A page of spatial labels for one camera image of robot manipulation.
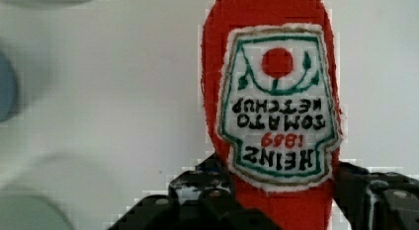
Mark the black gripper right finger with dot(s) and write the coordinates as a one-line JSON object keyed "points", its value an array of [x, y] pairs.
{"points": [[376, 201]]}

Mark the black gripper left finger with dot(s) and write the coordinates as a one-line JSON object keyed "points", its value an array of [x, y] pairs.
{"points": [[201, 199]]}

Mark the red plush ketchup bottle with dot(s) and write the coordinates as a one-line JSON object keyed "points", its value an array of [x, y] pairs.
{"points": [[272, 107]]}

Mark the blue small bowl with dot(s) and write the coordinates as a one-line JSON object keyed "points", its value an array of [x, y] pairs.
{"points": [[8, 88]]}

